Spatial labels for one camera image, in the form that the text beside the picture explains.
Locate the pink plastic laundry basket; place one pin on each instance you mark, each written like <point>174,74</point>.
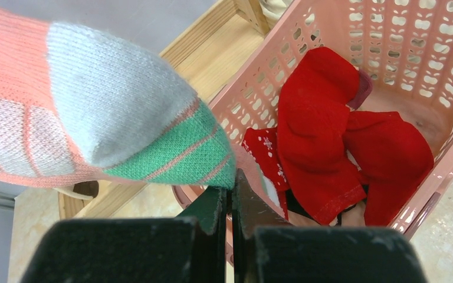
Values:
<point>405,46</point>

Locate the wooden drying rack frame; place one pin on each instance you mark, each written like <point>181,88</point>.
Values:
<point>171,97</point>

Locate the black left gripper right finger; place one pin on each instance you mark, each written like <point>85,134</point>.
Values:
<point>267,248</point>

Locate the beige crumpled cloth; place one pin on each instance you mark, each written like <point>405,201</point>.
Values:
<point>273,9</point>

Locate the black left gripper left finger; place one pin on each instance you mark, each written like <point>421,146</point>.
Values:
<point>189,247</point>

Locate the red snowman face sock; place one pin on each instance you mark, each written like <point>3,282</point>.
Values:
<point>313,116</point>

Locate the pink sock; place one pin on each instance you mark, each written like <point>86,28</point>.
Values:
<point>79,104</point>

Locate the striped maroon purple sock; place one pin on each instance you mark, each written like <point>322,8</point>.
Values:
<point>364,90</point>

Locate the red patterned sock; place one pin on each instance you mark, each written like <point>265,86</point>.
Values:
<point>261,144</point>

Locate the beige brown sock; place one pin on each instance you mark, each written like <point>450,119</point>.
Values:
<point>83,191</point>

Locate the red plain sock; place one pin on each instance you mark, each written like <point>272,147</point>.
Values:
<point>394,159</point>

